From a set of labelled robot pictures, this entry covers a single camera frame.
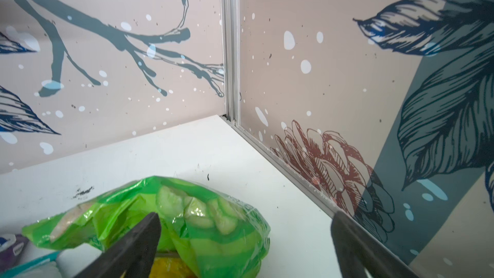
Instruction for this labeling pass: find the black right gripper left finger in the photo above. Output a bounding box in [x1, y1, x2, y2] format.
[77, 212, 162, 278]

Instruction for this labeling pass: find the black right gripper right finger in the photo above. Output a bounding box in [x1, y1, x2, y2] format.
[331, 211, 418, 278]

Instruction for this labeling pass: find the purple Fox's berries candy bag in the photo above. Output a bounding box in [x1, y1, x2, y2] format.
[0, 234, 29, 273]

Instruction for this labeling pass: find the yellow snack bag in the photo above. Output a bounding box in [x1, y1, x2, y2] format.
[149, 257, 196, 278]

